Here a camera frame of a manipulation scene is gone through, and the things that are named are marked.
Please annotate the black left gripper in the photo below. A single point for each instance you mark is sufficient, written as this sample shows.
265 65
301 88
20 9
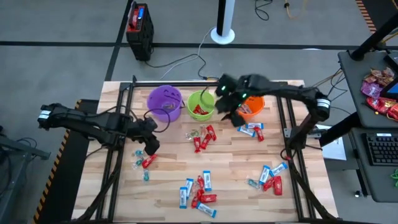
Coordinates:
143 127

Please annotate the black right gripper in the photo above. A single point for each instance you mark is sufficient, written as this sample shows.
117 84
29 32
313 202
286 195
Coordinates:
239 87

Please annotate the red candy bar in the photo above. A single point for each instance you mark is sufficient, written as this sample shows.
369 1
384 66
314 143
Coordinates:
206 142
149 161
259 134
197 145
199 109
211 132
277 185
196 201
268 184
201 182
208 198

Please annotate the orange candy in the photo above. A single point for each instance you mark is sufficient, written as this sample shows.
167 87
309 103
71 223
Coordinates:
202 130

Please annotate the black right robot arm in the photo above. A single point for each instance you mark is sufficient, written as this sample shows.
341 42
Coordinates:
289 91

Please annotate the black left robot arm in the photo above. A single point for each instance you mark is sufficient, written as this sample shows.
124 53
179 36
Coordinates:
81 119

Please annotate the orange halloween bucket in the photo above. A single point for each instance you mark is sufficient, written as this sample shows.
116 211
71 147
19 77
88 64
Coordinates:
257 107

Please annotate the green halloween bucket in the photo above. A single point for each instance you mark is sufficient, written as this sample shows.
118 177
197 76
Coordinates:
192 101

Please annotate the purple halloween bucket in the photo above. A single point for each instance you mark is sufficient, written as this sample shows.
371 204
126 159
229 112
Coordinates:
158 99

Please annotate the pink candy in clear wrapper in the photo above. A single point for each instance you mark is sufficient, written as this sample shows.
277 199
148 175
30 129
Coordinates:
194 187

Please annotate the pink candy bag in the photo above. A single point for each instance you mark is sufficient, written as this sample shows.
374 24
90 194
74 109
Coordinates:
371 89

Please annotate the red candy bag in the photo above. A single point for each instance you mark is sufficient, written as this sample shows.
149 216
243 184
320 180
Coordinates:
394 112
381 105

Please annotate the brown candy bag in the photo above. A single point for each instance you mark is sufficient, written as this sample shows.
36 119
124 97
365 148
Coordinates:
381 75

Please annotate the white black floor stand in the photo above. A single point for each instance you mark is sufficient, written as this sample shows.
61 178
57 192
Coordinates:
223 35

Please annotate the black hazard striped floor mat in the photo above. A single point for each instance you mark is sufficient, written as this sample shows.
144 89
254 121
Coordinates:
384 12
68 174

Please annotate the black and red power box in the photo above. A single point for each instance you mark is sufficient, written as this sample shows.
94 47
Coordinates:
141 40

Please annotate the black diagonal stand leg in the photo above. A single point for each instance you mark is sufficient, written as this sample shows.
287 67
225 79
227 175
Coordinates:
339 130
373 37

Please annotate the white paper sheet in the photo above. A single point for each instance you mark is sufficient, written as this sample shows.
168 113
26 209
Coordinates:
335 151

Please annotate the grey side desk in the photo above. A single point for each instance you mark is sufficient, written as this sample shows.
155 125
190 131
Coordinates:
357 93

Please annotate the grey metal stand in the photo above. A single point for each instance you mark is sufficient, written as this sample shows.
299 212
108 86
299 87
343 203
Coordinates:
21 148

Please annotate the small black caster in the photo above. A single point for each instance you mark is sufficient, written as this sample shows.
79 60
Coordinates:
357 193

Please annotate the black keyboard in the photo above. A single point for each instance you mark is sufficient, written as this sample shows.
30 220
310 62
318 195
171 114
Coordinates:
384 149

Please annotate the dark laptop with blue edge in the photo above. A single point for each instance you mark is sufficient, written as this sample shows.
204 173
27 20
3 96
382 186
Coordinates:
392 89

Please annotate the black desk device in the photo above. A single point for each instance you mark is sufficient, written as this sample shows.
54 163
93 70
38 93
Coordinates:
392 60

